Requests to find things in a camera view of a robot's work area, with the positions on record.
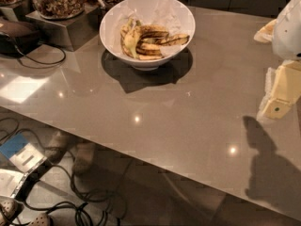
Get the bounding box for white flat box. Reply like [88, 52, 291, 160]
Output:
[0, 169, 24, 199]

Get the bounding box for steel riser block left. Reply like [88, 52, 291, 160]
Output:
[0, 0, 32, 22]

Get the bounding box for glass jar of nuts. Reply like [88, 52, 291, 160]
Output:
[32, 0, 85, 20]

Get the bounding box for black floor cables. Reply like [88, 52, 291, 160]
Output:
[0, 116, 130, 226]

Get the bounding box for grey shoe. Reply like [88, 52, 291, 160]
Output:
[72, 142, 96, 175]
[44, 131, 71, 164]

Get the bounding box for brown banana peels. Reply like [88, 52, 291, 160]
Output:
[120, 18, 190, 60]

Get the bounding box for white paper liner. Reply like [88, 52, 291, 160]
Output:
[100, 0, 183, 60]

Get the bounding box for grey shoe left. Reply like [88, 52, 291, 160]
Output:
[44, 131, 71, 164]

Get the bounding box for steel riser block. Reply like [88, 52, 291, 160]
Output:
[0, 0, 32, 22]
[26, 5, 102, 51]

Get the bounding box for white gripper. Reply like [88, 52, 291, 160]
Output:
[254, 0, 301, 121]

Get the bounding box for white ceramic bowl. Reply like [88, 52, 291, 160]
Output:
[100, 0, 196, 71]

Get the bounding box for yellow spotted banana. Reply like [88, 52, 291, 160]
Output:
[123, 26, 142, 58]

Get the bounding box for black cable on table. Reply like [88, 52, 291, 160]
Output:
[8, 40, 67, 68]

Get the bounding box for blue and white box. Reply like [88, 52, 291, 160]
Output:
[0, 134, 46, 173]

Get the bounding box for grey shoe right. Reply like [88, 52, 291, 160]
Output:
[72, 142, 96, 175]

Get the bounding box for beige clog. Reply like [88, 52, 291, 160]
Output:
[27, 213, 53, 226]
[0, 199, 18, 226]

